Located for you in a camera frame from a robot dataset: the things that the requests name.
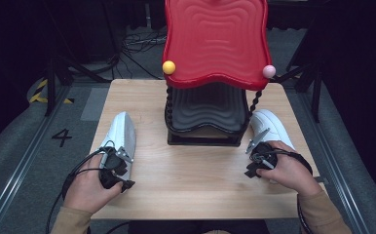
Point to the white sneaker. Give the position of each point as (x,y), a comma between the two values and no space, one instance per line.
(122,130)
(270,125)

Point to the red and black shoe rack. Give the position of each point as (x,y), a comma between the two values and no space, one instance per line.
(215,39)

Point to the yellow and black hazard tape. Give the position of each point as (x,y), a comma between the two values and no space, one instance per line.
(38,94)

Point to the person's left hand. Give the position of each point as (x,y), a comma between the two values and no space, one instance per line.
(85,188)

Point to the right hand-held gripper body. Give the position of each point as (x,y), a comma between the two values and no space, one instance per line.
(265,156)

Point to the metal floor rail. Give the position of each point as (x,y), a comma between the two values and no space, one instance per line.
(335,152)
(23,162)

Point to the grey tape piece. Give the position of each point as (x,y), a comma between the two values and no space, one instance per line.
(320,179)

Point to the black metal stand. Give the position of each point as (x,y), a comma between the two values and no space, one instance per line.
(316,94)
(50,91)

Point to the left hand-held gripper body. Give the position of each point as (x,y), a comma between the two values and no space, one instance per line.
(108,162)

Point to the person's right hand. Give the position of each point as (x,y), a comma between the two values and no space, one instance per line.
(293,172)

